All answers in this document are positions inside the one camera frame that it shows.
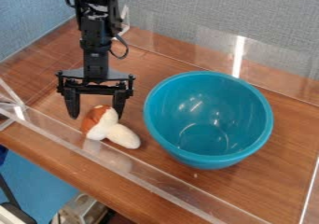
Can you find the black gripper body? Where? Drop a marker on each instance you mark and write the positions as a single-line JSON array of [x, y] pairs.
[[95, 78]]

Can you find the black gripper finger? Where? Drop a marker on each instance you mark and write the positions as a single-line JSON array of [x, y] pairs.
[[119, 101], [73, 102]]

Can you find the white plush mushroom brown cap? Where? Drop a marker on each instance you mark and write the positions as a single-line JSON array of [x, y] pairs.
[[101, 125]]

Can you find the blue plastic bowl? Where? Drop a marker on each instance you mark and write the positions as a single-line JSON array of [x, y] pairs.
[[210, 119]]

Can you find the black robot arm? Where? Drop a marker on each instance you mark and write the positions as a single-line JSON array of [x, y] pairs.
[[99, 20]]

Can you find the clear acrylic front barrier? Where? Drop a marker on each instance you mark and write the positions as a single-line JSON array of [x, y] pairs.
[[127, 184]]

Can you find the clear acrylic barrier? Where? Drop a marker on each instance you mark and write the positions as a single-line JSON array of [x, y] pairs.
[[127, 184], [271, 67]]

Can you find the white device under table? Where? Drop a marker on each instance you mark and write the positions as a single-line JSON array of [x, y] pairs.
[[82, 210]]

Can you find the black stand leg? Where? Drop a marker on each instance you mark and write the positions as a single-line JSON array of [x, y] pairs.
[[11, 212]]

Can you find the clear acrylic back barrier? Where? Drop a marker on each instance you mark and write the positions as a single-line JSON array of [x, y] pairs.
[[271, 67]]

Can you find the clear acrylic corner bracket left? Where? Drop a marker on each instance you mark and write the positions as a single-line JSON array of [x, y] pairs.
[[13, 107]]

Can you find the clear acrylic corner bracket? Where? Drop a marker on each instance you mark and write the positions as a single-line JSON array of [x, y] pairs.
[[13, 107], [125, 22]]

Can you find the clear acrylic corner bracket back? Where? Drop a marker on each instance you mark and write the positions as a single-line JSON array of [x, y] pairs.
[[125, 22]]

